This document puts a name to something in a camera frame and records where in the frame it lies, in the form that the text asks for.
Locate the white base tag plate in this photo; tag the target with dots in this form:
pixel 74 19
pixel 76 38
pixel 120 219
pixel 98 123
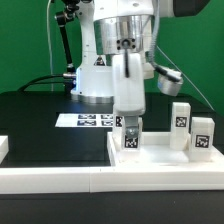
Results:
pixel 81 120

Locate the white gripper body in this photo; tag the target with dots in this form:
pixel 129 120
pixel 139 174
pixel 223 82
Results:
pixel 128 85

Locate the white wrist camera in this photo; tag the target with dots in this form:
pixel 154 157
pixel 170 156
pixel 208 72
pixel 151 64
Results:
pixel 170 82

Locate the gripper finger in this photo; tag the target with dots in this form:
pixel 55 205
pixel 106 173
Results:
pixel 131 126

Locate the white square table top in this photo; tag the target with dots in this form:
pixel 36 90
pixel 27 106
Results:
pixel 155 150

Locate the white U-shaped obstacle fence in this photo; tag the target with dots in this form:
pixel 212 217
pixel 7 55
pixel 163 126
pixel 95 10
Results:
pixel 111 179

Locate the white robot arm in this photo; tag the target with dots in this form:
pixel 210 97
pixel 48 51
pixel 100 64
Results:
pixel 126 31

